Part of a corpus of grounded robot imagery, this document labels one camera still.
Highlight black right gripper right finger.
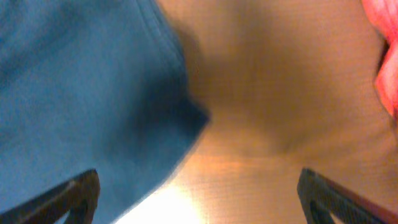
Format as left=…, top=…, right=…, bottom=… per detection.
left=297, top=168, right=397, bottom=224

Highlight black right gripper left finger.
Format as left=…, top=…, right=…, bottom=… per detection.
left=1, top=169, right=100, bottom=224

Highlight dark blue denim shorts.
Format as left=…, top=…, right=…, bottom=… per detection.
left=1, top=0, right=208, bottom=223

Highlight red orange garment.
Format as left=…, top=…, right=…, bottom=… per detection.
left=361, top=0, right=397, bottom=119

